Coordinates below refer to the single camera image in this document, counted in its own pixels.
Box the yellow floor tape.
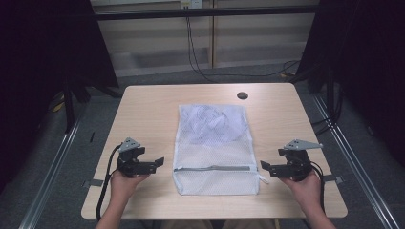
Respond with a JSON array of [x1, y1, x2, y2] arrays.
[[52, 100, 66, 114]]

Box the black power cable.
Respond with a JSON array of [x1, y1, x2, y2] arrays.
[[187, 9, 302, 79], [185, 9, 218, 84]]

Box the white garment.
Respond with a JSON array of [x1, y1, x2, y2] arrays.
[[181, 104, 250, 144]]

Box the white mesh laundry bag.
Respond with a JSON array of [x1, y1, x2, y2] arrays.
[[172, 103, 270, 197]]

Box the grey table edge bracket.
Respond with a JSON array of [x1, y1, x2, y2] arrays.
[[324, 174, 345, 185], [81, 178, 105, 189]]

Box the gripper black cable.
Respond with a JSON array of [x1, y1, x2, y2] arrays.
[[309, 160, 327, 215], [96, 144, 123, 221]]

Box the person's left hand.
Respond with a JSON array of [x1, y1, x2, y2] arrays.
[[109, 170, 151, 204]]

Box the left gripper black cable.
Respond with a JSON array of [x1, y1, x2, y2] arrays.
[[96, 144, 123, 221]]

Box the white wall outlet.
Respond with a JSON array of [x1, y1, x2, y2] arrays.
[[180, 0, 203, 10]]

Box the person's right hand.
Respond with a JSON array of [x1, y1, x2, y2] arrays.
[[280, 171, 322, 218]]

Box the black horizontal frame bar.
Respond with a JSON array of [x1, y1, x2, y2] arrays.
[[95, 5, 320, 21]]

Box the black curtain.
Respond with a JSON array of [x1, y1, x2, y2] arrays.
[[295, 0, 405, 167], [0, 0, 119, 192]]

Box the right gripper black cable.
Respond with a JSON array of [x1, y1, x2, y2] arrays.
[[309, 160, 327, 215]]

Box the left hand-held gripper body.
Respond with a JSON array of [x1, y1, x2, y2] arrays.
[[116, 136, 146, 178]]

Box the black metal stand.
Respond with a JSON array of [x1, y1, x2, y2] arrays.
[[311, 68, 344, 137], [61, 75, 122, 135]]

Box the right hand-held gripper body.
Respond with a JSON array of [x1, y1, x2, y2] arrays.
[[278, 138, 324, 182]]

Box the metal floor rail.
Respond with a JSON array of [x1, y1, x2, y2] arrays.
[[18, 116, 82, 229], [311, 94, 401, 229]]

